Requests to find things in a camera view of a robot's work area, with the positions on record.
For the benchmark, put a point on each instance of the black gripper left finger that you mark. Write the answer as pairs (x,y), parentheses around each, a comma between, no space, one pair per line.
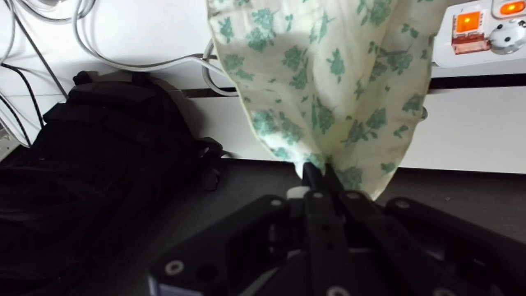
(306,235)

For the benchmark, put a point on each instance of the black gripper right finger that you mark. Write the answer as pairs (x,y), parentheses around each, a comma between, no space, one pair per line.
(416,246)

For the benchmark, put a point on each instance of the floral white green cloth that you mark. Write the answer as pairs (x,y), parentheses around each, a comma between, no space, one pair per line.
(329,82)

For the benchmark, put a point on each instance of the grey desk partition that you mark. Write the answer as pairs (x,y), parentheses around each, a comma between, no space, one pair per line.
(465,190)

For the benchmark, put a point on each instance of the white power strip orange switches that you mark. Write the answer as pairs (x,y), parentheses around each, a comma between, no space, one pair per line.
(482,49)

